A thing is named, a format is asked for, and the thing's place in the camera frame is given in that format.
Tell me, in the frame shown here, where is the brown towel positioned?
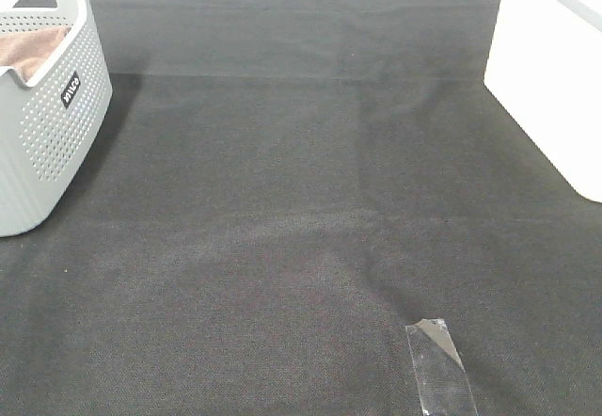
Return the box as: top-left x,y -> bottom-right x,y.
1,26 -> 70,82

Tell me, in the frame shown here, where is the black table cloth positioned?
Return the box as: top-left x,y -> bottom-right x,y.
1,0 -> 601,415

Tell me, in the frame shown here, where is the clear tape strip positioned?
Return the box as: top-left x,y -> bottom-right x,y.
404,319 -> 479,416

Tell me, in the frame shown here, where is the grey perforated laundry basket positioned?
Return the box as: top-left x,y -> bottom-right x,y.
1,0 -> 113,237

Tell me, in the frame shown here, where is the white storage box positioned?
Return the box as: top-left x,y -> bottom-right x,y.
483,0 -> 601,202

